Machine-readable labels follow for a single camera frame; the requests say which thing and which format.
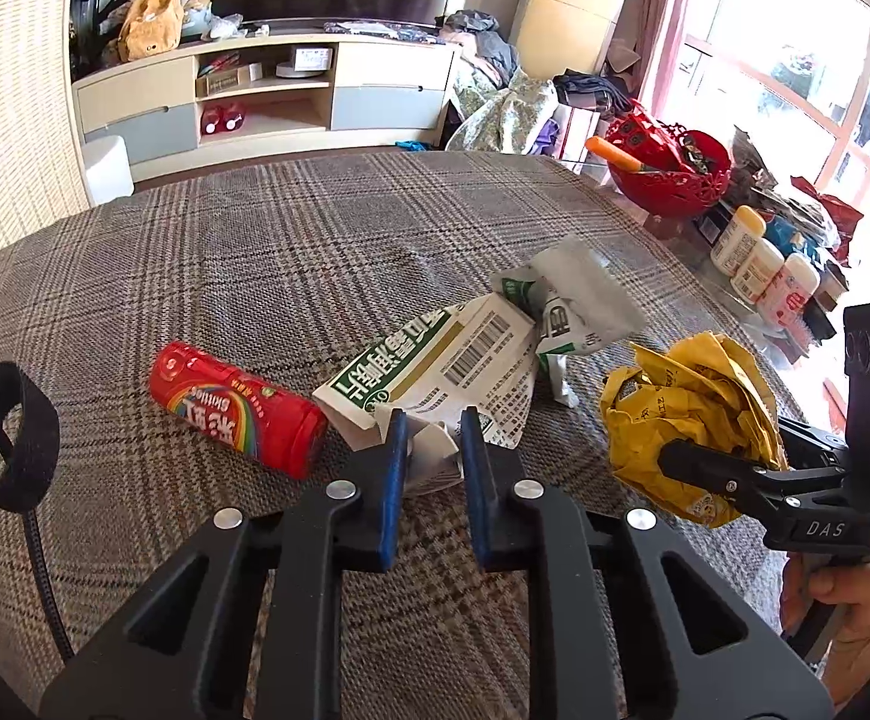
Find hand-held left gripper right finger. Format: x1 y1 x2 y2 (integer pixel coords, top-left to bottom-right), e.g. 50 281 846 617
459 405 835 720

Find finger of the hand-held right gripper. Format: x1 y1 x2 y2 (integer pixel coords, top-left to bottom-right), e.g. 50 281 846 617
778 422 848 468
656 439 848 522

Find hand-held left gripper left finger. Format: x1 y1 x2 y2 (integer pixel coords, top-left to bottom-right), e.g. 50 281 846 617
39 406 411 720

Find yellow paper bag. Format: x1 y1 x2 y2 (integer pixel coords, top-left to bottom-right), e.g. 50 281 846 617
600 331 790 530

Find torn white green box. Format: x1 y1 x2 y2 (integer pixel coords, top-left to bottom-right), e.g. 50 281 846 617
311 292 541 496

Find person's right hand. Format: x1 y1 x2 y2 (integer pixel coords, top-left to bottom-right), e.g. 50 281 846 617
778 559 870 646

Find white bottle pink label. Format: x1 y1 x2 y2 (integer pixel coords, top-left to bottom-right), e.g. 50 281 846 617
757 253 821 331

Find red candy tube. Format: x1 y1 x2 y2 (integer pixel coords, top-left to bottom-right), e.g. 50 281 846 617
148 340 329 481

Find blue packet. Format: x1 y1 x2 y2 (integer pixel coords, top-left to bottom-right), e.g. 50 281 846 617
765 214 826 256

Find red foil wrapper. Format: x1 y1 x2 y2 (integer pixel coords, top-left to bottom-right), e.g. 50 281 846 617
791 176 863 263

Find white foil packet green print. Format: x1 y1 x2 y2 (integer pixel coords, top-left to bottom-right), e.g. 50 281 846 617
491 234 647 410

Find cream bottle yellow cap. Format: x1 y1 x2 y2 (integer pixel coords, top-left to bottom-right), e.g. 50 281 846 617
711 206 767 275

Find black and white box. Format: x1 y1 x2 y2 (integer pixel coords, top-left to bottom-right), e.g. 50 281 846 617
694 206 736 245

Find red plastic basket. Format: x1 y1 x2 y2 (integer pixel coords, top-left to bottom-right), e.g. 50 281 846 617
604 99 732 220

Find plaid tablecloth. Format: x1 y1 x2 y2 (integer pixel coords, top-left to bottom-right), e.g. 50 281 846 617
0 150 841 720

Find floral cloth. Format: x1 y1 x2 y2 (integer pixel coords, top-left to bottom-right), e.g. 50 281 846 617
446 67 560 158

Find glass window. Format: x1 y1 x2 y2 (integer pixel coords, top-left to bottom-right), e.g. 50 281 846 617
679 0 870 196

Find dark folded clothes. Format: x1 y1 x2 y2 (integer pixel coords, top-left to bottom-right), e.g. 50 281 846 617
555 71 635 117

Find red decorative item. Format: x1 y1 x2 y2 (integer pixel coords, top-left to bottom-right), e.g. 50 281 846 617
201 106 250 137

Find beige television cabinet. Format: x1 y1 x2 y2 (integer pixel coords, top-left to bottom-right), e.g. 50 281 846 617
71 34 460 185

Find white stool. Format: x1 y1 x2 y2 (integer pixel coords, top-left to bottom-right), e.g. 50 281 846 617
81 135 136 205

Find flat cardboard box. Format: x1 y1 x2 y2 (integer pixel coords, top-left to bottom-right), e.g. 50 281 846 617
196 64 263 98

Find pile of grey clothes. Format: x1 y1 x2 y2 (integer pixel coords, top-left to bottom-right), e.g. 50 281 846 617
442 9 518 83

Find pink curtain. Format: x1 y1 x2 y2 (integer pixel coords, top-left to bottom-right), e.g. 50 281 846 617
634 0 736 113

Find beige standing air conditioner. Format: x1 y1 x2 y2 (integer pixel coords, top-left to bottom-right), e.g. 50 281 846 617
514 0 642 80

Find pile of white plastic bags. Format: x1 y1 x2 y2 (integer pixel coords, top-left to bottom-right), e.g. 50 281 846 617
180 0 271 42

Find yellow plush toy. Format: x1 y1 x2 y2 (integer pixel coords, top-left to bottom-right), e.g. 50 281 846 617
116 0 185 62

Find woven sliding door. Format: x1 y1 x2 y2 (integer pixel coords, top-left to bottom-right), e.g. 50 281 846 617
0 0 95 271

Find orange tool handle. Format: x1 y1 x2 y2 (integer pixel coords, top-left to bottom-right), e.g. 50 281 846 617
585 136 642 173

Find black cable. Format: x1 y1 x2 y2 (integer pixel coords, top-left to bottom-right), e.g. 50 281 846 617
0 375 76 665

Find black velcro strap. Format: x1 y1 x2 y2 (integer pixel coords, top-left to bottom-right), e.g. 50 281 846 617
0 361 61 515

